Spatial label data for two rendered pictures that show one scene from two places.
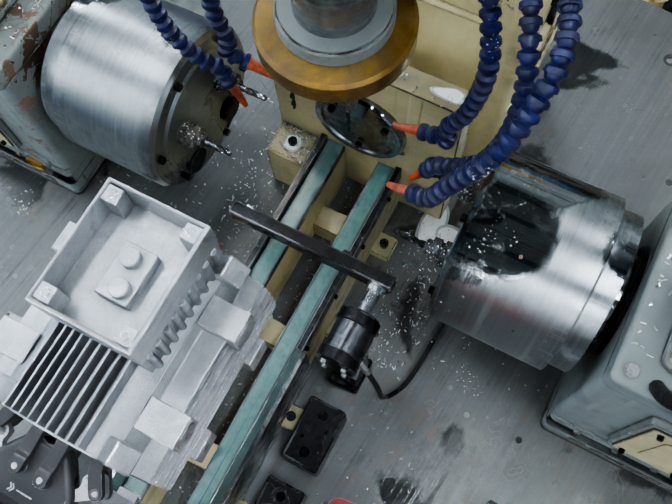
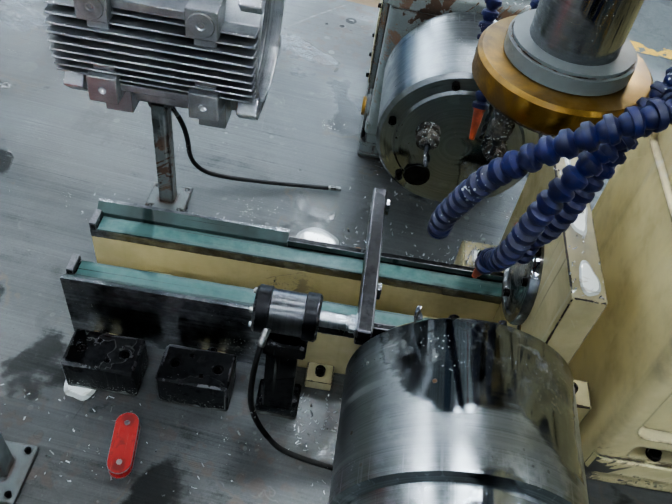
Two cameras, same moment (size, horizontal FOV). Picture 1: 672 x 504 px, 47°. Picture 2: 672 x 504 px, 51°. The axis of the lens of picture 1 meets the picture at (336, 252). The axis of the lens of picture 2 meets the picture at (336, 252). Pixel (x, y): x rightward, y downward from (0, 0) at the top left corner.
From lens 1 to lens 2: 55 cm
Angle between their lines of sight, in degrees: 34
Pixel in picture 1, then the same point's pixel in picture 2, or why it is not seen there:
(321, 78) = (493, 59)
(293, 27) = (526, 19)
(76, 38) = (456, 19)
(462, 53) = (653, 305)
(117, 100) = (421, 59)
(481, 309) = (361, 388)
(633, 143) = not seen: outside the picture
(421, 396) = (275, 480)
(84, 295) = not seen: outside the picture
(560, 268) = (441, 425)
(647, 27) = not seen: outside the picture
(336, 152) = (492, 292)
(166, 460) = (68, 14)
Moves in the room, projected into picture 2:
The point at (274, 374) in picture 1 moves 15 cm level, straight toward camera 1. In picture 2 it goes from (241, 298) to (158, 365)
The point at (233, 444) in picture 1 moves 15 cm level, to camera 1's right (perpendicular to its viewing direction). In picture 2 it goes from (161, 283) to (197, 368)
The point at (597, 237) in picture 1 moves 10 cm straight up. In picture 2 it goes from (504, 456) to (543, 397)
